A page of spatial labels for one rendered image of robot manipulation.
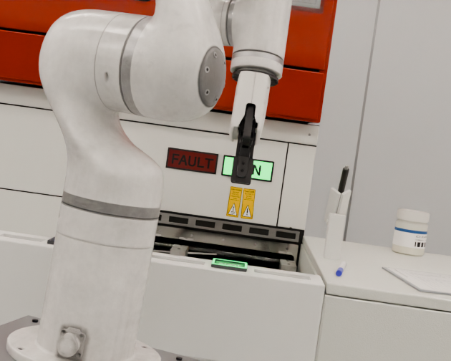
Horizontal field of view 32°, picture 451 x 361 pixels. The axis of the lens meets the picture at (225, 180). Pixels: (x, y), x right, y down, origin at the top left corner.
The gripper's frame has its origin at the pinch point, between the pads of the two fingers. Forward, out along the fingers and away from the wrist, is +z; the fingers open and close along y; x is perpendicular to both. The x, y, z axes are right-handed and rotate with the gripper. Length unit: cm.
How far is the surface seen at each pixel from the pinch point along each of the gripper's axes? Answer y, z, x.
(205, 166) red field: -57, -10, -9
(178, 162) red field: -57, -10, -15
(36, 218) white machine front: -61, 7, -47
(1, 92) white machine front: -55, -20, -58
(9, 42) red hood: -48, -30, -56
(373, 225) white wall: -207, -21, 55
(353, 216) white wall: -206, -23, 46
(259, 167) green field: -57, -11, 3
